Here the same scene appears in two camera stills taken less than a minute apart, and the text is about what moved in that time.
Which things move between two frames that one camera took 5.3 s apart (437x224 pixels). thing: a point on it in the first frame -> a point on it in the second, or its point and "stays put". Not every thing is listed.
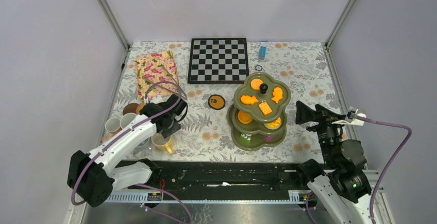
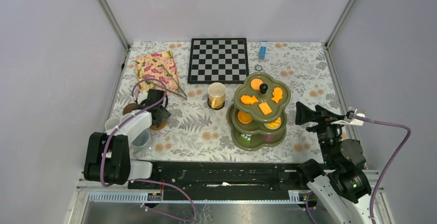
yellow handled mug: x=163 y=143 -> x=217 y=92
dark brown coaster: x=130 y=108 stays put
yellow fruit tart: x=274 y=124 stays put
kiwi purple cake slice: x=268 y=138 stays put
